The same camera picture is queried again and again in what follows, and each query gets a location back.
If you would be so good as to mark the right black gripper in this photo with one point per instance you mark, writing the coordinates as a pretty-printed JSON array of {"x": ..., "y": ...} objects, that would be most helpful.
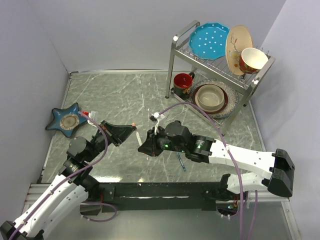
[{"x": 147, "y": 146}]

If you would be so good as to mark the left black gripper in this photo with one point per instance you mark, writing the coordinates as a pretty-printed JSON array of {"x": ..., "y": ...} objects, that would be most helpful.
[{"x": 117, "y": 134}]

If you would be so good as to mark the white orange-tipped marker pen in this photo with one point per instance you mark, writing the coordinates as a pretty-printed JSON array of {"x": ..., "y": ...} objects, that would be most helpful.
[{"x": 138, "y": 138}]

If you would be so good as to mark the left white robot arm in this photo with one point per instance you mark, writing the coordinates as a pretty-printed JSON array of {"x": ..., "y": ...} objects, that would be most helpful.
[{"x": 70, "y": 187}]

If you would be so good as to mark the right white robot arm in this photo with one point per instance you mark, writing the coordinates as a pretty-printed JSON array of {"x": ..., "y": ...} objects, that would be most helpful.
[{"x": 271, "y": 171}]

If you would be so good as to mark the blue marker pen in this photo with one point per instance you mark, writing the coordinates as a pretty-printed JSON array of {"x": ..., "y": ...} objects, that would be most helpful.
[{"x": 181, "y": 162}]

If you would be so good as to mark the blue star-shaped dish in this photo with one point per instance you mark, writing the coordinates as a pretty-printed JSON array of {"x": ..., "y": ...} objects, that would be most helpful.
[{"x": 66, "y": 120}]

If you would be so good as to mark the red black mug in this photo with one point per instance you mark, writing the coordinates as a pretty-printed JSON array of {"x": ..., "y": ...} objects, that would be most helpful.
[{"x": 182, "y": 82}]

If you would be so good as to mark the beige bowl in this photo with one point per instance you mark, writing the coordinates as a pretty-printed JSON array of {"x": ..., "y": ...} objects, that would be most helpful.
[{"x": 210, "y": 96}]

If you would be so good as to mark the steel dish rack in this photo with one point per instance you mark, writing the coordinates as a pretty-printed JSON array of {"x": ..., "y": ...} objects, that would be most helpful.
[{"x": 217, "y": 69}]

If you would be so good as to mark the dark red plate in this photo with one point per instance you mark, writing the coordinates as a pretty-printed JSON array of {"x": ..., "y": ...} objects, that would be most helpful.
[{"x": 200, "y": 100}]

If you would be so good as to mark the blue polka-dot plate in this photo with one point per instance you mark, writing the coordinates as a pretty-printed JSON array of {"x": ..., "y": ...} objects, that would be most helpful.
[{"x": 208, "y": 41}]

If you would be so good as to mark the red white bowl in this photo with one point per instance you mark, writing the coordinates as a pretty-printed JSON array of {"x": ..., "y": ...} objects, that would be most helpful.
[{"x": 252, "y": 60}]

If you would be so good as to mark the cream floral plate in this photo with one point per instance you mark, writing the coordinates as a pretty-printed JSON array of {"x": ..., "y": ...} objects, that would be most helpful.
[{"x": 238, "y": 39}]

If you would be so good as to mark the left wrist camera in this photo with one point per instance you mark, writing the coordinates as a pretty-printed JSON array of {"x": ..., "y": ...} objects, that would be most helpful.
[{"x": 86, "y": 117}]

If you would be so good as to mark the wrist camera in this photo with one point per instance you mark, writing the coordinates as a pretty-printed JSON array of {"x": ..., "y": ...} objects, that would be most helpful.
[
  {"x": 86, "y": 117},
  {"x": 158, "y": 119}
]

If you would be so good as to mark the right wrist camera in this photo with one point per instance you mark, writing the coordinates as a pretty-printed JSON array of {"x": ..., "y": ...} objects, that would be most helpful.
[{"x": 158, "y": 119}]

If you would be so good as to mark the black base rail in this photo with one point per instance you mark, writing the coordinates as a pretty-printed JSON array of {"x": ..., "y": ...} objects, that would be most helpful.
[{"x": 136, "y": 196}]

